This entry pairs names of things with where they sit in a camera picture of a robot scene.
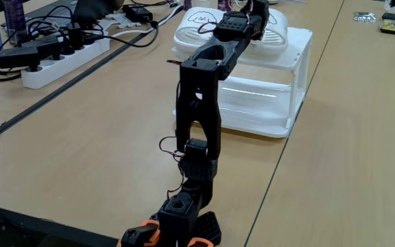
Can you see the white slipper with dog print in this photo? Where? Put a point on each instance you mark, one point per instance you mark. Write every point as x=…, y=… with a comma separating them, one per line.
x=276, y=34
x=190, y=34

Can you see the white shoe rack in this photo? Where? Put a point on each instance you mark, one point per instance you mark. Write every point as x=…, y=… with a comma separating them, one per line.
x=262, y=103

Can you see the white paper cup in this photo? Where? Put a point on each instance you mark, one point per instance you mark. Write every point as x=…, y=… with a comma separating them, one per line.
x=202, y=2

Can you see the black power plug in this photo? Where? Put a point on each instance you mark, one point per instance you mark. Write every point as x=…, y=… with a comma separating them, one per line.
x=88, y=38
x=74, y=36

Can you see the white power strip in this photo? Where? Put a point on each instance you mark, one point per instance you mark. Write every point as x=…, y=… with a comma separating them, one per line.
x=67, y=65

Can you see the black power brick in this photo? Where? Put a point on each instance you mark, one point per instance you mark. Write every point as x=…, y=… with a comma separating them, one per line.
x=45, y=44

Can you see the black plug-in power adapter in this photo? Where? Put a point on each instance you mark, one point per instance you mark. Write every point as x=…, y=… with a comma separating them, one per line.
x=19, y=56

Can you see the tall purple drink can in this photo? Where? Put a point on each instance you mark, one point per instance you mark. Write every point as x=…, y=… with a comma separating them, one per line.
x=14, y=17

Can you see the white printed bracket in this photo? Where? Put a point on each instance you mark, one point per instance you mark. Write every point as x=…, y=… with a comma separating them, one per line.
x=125, y=20
x=103, y=25

